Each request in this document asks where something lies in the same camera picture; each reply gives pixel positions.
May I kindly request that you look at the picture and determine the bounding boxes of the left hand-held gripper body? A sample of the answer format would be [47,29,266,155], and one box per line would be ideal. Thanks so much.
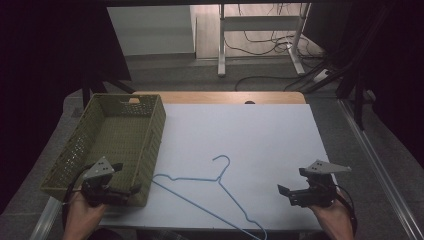
[80,156,132,207]

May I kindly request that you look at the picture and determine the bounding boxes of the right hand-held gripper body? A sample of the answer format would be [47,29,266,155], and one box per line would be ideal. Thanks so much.
[288,159,353,208]

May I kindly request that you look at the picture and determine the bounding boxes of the green woven plastic basket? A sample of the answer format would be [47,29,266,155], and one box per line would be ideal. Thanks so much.
[39,93,167,207]

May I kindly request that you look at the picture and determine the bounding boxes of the blue wire clothes hanger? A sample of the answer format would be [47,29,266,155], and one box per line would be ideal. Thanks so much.
[151,154,268,240]

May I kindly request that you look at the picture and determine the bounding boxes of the person's right hand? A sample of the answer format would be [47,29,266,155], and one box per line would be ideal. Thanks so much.
[309,199,355,234]

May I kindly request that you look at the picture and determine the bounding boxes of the person's left hand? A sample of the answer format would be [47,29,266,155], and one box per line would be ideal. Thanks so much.
[63,192,109,234]

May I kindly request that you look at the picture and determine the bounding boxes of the white table mat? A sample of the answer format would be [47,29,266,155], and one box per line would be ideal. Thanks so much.
[99,103,338,233]

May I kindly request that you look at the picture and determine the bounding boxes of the black stand legs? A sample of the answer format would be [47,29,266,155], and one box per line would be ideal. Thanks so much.
[334,66,368,131]
[79,71,136,108]

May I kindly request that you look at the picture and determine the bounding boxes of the white power strip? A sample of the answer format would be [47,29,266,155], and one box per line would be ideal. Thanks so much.
[312,68,332,84]

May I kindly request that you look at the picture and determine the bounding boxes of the dark curtain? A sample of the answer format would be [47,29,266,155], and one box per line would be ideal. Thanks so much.
[0,0,132,214]
[303,0,424,168]

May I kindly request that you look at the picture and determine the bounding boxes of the white panel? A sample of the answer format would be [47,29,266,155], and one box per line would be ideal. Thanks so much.
[107,4,198,57]

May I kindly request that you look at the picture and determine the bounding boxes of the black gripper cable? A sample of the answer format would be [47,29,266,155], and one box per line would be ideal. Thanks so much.
[61,164,94,231]
[334,184,358,235]

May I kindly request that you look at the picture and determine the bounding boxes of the metal floor rail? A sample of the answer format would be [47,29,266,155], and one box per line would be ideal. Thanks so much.
[29,196,64,240]
[337,98,424,240]

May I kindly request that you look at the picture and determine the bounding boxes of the long black floor cable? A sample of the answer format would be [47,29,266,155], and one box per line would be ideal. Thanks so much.
[234,59,334,93]

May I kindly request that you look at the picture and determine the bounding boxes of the black floor cable bundle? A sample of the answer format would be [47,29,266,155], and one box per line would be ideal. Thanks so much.
[223,3,326,60]

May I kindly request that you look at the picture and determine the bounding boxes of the white metal desk frame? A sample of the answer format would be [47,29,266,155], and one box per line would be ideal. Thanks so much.
[217,3,312,78]

